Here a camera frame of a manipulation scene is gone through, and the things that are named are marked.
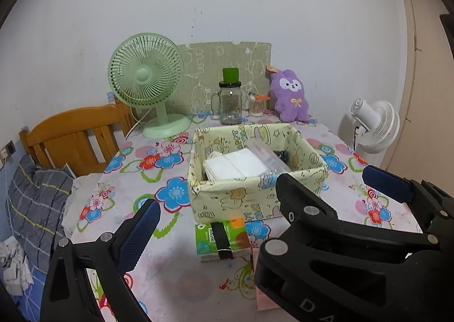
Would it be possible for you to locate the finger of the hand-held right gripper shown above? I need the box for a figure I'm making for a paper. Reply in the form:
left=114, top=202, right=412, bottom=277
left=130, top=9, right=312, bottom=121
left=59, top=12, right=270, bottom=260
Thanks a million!
left=276, top=172, right=441, bottom=259
left=362, top=165, right=454, bottom=247

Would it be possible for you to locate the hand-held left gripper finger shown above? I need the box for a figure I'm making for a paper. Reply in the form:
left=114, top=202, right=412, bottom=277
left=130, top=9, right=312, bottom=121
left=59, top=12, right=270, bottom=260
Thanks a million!
left=41, top=197, right=161, bottom=322

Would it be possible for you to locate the clear plastic bag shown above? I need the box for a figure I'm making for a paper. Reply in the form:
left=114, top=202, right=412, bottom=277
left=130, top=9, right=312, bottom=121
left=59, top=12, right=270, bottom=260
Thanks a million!
left=248, top=138, right=289, bottom=175

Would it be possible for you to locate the yellow printed fabric storage box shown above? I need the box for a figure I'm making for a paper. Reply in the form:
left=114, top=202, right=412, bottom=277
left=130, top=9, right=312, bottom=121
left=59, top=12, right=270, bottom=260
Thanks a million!
left=187, top=123, right=329, bottom=220

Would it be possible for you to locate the white tissue packet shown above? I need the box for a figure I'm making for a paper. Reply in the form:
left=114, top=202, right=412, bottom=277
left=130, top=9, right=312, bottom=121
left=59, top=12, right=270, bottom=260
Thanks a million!
left=203, top=152, right=245, bottom=181

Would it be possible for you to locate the floral tablecloth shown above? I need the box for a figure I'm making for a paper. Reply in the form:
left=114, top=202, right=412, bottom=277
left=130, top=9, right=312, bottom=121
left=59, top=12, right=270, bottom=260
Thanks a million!
left=69, top=113, right=426, bottom=322

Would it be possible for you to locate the green orange tissue pack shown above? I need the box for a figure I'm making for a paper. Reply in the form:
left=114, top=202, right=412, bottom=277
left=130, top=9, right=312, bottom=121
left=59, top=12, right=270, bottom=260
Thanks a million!
left=194, top=217, right=251, bottom=260

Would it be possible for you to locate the white standing fan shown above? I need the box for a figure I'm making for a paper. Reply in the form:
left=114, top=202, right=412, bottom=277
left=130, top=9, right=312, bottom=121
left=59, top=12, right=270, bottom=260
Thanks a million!
left=349, top=98, right=400, bottom=167

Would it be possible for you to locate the white quilt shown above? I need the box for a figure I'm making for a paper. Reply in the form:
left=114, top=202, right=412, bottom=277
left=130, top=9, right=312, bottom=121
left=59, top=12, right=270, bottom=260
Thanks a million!
left=62, top=173, right=107, bottom=237

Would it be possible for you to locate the grey plaid pillow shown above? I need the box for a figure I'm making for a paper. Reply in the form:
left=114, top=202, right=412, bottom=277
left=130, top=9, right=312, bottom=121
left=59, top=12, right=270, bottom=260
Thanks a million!
left=7, top=155, right=75, bottom=273

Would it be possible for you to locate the purple rabbit plush toy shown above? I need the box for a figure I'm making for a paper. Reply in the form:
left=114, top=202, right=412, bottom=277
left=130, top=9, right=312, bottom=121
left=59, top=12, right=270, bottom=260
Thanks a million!
left=266, top=65, right=310, bottom=122

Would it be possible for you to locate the blue bed sheet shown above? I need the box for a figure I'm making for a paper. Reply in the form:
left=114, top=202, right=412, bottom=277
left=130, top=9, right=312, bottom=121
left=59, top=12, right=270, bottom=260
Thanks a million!
left=10, top=258, right=50, bottom=322

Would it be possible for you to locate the cotton swab jar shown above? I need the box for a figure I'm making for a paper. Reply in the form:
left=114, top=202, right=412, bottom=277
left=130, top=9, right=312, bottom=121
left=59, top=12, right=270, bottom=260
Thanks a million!
left=248, top=93, right=269, bottom=117

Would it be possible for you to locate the wooden bed headboard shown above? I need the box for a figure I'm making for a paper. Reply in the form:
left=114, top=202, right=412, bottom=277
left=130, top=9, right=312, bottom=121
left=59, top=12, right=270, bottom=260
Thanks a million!
left=19, top=103, right=137, bottom=177

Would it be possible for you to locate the white crumpled cloth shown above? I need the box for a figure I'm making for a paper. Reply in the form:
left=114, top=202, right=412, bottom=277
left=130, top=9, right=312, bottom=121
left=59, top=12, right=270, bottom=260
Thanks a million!
left=0, top=237, right=34, bottom=296

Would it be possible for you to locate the glass mug jar black lid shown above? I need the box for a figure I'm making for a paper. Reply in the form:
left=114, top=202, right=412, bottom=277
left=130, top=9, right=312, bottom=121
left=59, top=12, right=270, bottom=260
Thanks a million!
left=211, top=81, right=245, bottom=125

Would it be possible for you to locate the green desk fan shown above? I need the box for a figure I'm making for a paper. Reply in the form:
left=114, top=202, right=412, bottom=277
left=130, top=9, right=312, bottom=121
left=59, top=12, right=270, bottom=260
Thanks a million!
left=108, top=33, right=191, bottom=139

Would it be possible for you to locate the green printed cardboard panel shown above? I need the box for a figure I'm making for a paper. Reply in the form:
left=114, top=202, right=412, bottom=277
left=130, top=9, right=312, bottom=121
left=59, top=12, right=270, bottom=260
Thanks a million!
left=177, top=42, right=272, bottom=115

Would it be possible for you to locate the black strap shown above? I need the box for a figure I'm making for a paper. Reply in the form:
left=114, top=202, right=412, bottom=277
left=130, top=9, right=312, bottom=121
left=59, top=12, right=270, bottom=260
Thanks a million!
left=210, top=222, right=234, bottom=259

